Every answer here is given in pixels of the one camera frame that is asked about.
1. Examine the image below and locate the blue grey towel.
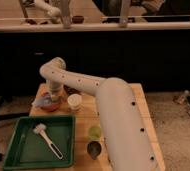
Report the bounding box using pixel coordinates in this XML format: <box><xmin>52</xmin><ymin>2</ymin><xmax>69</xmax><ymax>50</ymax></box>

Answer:
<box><xmin>32</xmin><ymin>93</ymin><xmax>53</xmax><ymax>107</ymax></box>

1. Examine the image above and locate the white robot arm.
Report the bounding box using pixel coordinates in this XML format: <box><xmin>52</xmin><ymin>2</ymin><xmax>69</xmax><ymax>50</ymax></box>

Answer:
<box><xmin>40</xmin><ymin>57</ymin><xmax>160</xmax><ymax>171</ymax></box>

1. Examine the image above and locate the red orange bowl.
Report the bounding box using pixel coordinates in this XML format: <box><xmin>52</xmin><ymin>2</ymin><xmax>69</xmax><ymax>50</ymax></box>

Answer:
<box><xmin>40</xmin><ymin>97</ymin><xmax>62</xmax><ymax>112</ymax></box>

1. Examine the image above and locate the dark brown bowl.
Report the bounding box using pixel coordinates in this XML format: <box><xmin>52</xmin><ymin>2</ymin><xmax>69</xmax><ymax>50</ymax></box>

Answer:
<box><xmin>64</xmin><ymin>85</ymin><xmax>81</xmax><ymax>95</ymax></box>

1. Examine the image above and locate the white cup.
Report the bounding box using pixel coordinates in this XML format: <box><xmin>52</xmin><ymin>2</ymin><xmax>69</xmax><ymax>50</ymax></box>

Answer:
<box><xmin>67</xmin><ymin>94</ymin><xmax>82</xmax><ymax>110</ymax></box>

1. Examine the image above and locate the white dish brush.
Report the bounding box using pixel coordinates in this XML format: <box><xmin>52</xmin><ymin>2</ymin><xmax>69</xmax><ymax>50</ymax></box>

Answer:
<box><xmin>33</xmin><ymin>123</ymin><xmax>63</xmax><ymax>160</ymax></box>

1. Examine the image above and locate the green plastic tray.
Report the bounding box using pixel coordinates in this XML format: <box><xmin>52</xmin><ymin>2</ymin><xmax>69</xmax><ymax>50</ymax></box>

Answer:
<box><xmin>3</xmin><ymin>115</ymin><xmax>75</xmax><ymax>171</ymax></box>

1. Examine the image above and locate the green cup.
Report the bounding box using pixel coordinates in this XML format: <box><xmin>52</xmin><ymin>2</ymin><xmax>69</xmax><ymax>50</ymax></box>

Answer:
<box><xmin>88</xmin><ymin>125</ymin><xmax>101</xmax><ymax>141</ymax></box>

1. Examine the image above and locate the metal cup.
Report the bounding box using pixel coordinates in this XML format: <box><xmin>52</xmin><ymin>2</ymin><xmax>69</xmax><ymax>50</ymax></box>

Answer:
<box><xmin>87</xmin><ymin>141</ymin><xmax>102</xmax><ymax>160</ymax></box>

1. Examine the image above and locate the black cabinet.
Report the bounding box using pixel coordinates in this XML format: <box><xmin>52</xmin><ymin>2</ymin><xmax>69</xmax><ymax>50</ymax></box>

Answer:
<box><xmin>0</xmin><ymin>30</ymin><xmax>190</xmax><ymax>95</ymax></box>

